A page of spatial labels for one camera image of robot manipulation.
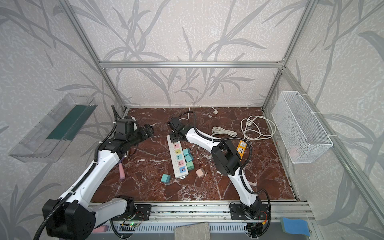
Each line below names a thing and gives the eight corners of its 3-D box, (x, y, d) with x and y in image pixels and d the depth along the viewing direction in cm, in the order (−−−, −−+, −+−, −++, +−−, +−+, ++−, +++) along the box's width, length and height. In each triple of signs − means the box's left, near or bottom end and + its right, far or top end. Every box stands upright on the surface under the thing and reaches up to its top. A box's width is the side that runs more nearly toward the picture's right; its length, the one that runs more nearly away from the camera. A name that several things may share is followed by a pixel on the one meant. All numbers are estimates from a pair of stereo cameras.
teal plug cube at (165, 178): (161, 182, 85) (160, 181, 83) (162, 176, 88) (161, 174, 85) (170, 182, 85) (169, 181, 83) (171, 176, 88) (170, 174, 85)
